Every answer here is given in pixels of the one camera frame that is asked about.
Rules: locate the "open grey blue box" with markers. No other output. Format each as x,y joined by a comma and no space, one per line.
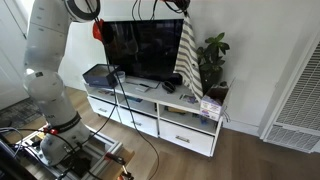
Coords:
100,77

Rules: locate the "small grey flat device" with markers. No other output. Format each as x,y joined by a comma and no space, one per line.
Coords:
142,88

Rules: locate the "green leafy houseplant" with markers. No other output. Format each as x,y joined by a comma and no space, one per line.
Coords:
213,50

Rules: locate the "white cabinet drawer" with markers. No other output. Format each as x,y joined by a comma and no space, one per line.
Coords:
185,137
103,109
138,122

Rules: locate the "white television cabinet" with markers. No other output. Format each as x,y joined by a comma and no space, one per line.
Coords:
156,95

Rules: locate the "orange black clamp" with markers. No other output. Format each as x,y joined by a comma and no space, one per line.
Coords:
116,159

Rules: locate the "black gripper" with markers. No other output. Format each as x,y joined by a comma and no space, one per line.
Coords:
176,4

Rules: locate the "black flat screen television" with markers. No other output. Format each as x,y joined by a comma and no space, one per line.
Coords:
143,46

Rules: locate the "grey patterned rug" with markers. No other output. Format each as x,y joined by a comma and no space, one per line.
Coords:
16,113

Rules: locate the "white wall vent grille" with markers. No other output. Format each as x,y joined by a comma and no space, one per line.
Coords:
300,106

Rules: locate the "purple snack packet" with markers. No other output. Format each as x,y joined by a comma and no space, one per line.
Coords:
188,98

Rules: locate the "aluminium rail base frame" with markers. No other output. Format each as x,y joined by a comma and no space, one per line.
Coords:
96,146

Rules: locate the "black plant pot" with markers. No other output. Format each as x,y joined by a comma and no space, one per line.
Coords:
209,81

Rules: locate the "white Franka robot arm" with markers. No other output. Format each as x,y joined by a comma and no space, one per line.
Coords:
50,90

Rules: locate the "flat brown item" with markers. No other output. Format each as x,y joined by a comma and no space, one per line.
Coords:
175,110

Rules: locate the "blue white striped cloth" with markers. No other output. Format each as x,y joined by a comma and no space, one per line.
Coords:
188,60

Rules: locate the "white printed snack carton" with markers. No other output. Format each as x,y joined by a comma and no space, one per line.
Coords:
211,106

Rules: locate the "blue book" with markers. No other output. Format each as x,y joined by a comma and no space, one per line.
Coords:
134,99

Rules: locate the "small black object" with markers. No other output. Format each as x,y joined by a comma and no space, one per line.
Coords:
168,86

